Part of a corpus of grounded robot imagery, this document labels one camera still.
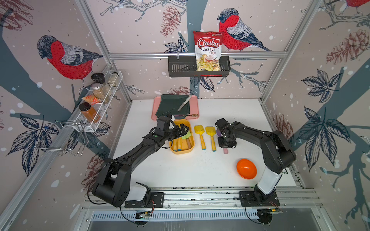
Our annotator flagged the white handled knife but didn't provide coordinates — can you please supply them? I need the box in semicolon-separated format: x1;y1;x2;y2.
177;95;192;112

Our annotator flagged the black lid spice jar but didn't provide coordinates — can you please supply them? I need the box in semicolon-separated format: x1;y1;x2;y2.
91;73;106;85

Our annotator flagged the orange sauce jar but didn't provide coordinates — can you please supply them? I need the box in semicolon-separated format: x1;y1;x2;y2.
79;102;101;123

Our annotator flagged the green shovel wooden handle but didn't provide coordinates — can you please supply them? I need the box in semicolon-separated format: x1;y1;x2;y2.
181;131;192;149

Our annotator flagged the orange snack packet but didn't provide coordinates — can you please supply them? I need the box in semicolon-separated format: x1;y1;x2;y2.
82;95;101;105

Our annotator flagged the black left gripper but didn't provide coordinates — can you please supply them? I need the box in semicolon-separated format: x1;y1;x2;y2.
163;123;189;141

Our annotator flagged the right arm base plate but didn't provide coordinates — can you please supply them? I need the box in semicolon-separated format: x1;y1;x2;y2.
239;191;280;207

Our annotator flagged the chrome wire holder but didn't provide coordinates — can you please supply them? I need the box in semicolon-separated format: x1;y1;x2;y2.
34;120;89;157

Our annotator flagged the orange bowl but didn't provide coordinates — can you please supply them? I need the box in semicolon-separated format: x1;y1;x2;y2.
236;159;257;180

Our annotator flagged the red cassava chips bag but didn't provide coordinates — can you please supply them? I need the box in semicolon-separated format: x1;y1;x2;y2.
193;31;223;71

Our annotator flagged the silver lid spice jar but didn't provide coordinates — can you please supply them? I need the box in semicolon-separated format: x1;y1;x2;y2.
91;82;110;104

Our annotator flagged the purple shovel pink handle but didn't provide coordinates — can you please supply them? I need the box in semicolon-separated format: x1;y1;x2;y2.
216;129;228;154

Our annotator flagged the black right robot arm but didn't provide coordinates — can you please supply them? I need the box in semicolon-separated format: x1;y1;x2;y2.
215;118;296;206

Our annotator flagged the dark green folded cloth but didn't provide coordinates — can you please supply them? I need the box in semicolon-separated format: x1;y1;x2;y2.
155;94;190;117

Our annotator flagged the iridescent gold spoon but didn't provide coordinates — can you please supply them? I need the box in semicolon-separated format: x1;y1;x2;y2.
174;114;199;119

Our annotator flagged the clear glass jar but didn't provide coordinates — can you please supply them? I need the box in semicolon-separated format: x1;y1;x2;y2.
108;72;119;87

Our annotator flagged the white wire spice rack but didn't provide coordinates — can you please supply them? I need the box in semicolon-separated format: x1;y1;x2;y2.
70;70;122;132

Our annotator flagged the black wall basket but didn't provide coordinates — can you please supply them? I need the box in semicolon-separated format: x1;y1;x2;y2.
168;55;231;78

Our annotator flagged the yellow storage box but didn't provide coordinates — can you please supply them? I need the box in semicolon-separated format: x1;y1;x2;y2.
170;119;195;155

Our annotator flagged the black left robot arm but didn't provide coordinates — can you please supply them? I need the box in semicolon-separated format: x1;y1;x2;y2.
89;116;190;208

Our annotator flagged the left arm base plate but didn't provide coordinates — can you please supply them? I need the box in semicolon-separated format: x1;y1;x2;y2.
124;192;165;208

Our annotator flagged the pink plastic tray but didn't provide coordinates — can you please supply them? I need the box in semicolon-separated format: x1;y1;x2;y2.
151;94;199;120

